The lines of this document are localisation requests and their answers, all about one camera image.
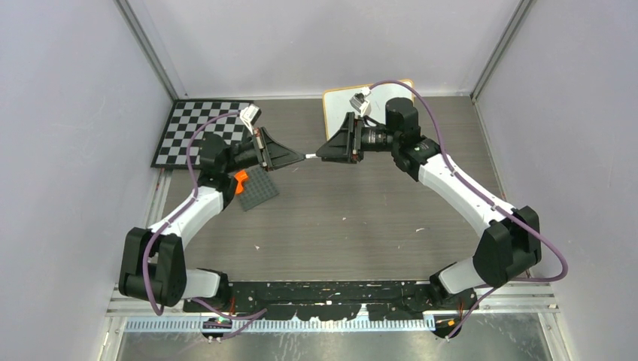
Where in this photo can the grey studded baseplate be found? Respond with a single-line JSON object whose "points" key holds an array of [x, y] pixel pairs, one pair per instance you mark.
{"points": [[258, 189]]}

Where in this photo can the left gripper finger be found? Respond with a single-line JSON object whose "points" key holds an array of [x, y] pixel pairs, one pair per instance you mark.
{"points": [[277, 152], [278, 163]]}

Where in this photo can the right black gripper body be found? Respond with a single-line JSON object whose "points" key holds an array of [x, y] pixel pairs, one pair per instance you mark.
{"points": [[371, 139]]}

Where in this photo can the orange curved block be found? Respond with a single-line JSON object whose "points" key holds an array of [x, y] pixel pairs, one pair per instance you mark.
{"points": [[241, 177]]}

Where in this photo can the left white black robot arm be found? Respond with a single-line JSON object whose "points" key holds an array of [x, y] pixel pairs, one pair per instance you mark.
{"points": [[153, 266]]}

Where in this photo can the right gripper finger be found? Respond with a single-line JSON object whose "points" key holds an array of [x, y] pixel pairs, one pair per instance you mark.
{"points": [[342, 140], [335, 154]]}

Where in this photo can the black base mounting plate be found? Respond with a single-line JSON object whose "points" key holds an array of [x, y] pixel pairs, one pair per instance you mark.
{"points": [[337, 300]]}

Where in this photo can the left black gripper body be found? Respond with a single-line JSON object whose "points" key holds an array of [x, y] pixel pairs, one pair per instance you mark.
{"points": [[248, 155]]}

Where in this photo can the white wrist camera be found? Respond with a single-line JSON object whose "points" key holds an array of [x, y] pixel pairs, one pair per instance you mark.
{"points": [[360, 103], [249, 115]]}

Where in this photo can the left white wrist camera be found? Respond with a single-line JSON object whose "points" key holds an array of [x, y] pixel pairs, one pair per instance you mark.
{"points": [[249, 115]]}

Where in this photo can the aluminium frame rail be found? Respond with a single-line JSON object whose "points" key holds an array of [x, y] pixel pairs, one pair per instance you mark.
{"points": [[513, 298]]}

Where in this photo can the yellow framed whiteboard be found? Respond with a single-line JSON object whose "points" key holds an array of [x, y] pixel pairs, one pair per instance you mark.
{"points": [[336, 103]]}

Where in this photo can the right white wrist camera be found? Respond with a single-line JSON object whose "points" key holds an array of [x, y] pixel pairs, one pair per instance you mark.
{"points": [[360, 103]]}

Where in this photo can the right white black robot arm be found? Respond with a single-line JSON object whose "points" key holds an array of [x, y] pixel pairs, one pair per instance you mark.
{"points": [[507, 246]]}

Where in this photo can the black white checkerboard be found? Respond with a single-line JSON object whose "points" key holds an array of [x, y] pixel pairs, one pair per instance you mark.
{"points": [[189, 122]]}

